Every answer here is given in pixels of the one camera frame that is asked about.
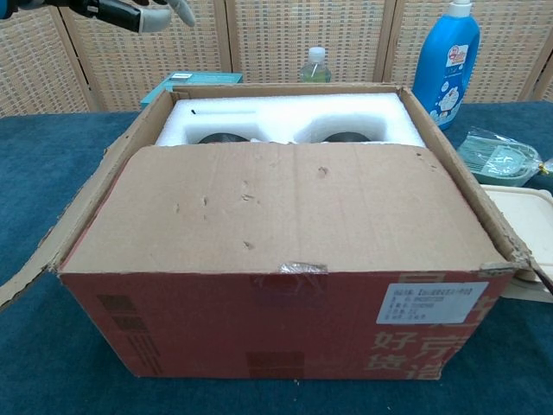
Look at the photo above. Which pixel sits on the blue pump detergent bottle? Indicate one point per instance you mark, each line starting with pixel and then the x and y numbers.
pixel 449 65

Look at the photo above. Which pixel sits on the white foam insert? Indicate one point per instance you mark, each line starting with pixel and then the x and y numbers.
pixel 281 116

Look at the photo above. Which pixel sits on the blue table cloth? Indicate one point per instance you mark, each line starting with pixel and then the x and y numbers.
pixel 43 173

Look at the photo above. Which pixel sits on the black pitcher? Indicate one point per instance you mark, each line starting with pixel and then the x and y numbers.
pixel 224 139

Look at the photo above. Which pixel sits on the woven wooden folding screen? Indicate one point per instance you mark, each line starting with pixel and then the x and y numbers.
pixel 367 39

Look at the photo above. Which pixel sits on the black teapot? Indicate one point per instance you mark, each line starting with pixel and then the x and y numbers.
pixel 345 138

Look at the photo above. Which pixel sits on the red printed cardboard box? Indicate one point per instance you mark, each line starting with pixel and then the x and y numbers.
pixel 259 207

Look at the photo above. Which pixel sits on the beige lidded food container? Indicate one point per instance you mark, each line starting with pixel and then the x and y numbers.
pixel 529 216

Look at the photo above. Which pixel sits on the clear bottle with green label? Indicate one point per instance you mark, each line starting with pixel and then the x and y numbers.
pixel 316 71

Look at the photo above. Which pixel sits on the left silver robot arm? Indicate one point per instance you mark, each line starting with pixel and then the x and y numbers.
pixel 4 10

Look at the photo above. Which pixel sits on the green dustpan set in bag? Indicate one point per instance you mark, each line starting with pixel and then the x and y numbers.
pixel 492 160

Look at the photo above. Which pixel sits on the teal product box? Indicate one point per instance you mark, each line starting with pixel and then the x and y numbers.
pixel 203 79

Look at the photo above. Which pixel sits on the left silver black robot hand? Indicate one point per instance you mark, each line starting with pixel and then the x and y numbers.
pixel 125 15

